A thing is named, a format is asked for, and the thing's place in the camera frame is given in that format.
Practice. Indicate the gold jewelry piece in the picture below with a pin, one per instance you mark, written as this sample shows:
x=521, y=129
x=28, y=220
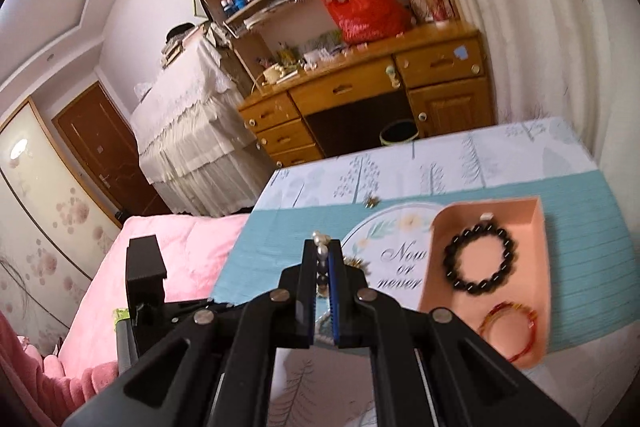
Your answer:
x=356, y=263

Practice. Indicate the pink jewelry box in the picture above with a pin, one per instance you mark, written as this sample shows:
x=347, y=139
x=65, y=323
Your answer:
x=505, y=227

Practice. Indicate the teal printed bedsheet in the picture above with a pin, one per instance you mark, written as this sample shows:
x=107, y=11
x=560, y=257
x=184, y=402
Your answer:
x=575, y=257

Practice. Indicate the red plastic bag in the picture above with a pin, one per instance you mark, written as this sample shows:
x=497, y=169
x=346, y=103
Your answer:
x=365, y=12

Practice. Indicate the white lace covered furniture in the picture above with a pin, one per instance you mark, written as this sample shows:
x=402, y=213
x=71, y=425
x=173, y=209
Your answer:
x=190, y=117

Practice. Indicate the pink plush cushion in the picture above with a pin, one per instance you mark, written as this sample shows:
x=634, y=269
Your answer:
x=30, y=382

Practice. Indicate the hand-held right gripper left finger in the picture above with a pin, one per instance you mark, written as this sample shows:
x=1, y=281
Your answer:
x=312, y=307

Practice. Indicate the pink blanket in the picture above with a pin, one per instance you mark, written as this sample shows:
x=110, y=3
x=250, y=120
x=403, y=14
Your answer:
x=190, y=247

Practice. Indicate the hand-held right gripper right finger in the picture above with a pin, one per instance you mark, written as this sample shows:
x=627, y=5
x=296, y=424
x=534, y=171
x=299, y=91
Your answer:
x=336, y=307

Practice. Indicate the small gold brooch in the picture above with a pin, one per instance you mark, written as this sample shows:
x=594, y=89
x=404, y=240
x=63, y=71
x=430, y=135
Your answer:
x=371, y=202

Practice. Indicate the brown wooden door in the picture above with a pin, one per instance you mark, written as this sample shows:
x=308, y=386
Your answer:
x=115, y=157

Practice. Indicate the dark trash bin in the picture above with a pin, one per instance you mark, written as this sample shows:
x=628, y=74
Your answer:
x=398, y=132

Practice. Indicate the white curtain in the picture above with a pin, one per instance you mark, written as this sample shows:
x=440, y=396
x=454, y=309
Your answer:
x=540, y=32

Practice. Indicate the white and red jar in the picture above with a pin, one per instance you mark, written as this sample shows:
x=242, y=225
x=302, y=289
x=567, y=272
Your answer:
x=436, y=4

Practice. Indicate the black hat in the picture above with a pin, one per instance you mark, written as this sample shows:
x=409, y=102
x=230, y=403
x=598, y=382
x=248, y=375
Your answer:
x=181, y=32

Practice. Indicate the wooden desk with drawers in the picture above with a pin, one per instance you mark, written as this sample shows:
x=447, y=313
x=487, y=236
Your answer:
x=350, y=87

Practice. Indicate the floral wardrobe sliding door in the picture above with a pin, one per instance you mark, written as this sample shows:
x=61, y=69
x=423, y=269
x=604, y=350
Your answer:
x=45, y=227

